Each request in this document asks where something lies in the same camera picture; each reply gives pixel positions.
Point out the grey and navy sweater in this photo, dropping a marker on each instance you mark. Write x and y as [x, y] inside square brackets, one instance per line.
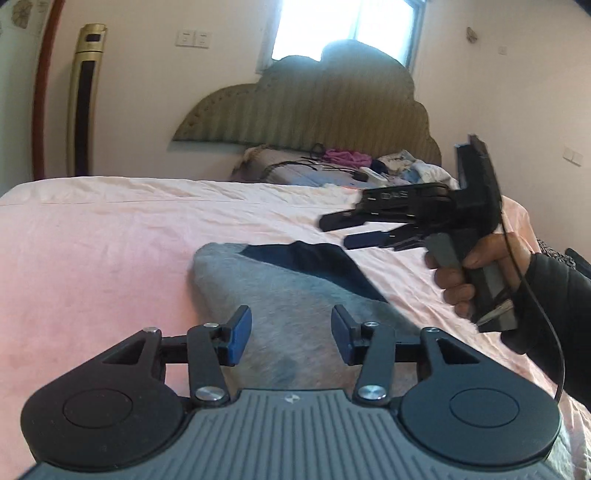
[286, 295]

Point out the window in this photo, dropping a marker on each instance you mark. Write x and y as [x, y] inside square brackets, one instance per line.
[323, 27]

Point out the white wall socket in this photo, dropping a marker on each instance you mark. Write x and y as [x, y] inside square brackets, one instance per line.
[573, 157]

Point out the white wall switch plate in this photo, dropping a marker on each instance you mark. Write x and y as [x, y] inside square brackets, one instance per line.
[184, 38]
[202, 39]

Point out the white floral wardrobe door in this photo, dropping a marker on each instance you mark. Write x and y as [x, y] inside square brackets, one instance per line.
[18, 69]

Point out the gold tower air conditioner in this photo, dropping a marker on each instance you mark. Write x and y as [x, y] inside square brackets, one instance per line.
[85, 115]

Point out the patterned pillow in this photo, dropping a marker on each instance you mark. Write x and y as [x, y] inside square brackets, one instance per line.
[286, 168]

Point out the purple garment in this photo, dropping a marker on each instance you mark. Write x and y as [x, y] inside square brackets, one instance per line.
[346, 157]

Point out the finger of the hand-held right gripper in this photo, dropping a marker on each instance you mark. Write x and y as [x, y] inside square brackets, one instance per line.
[339, 221]
[364, 240]

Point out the white remote control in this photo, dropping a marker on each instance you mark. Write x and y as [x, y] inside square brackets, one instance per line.
[371, 174]

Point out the pink bed sheet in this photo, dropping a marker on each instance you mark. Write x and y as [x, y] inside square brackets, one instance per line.
[92, 254]

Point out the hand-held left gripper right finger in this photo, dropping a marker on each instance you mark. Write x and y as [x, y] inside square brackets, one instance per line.
[342, 337]

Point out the wooden door frame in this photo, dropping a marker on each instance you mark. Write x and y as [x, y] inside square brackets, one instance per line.
[44, 92]

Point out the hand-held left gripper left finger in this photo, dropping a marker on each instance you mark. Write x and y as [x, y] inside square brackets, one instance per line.
[240, 337]

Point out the padded olive headboard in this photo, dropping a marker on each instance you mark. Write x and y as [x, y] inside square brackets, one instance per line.
[300, 106]

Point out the white and blue clothes pile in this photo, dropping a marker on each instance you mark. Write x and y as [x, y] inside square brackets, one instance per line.
[411, 166]

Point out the small wall decoration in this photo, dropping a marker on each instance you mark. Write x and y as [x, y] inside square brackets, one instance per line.
[472, 34]

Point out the person's right hand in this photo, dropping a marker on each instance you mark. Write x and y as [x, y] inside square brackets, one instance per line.
[515, 244]

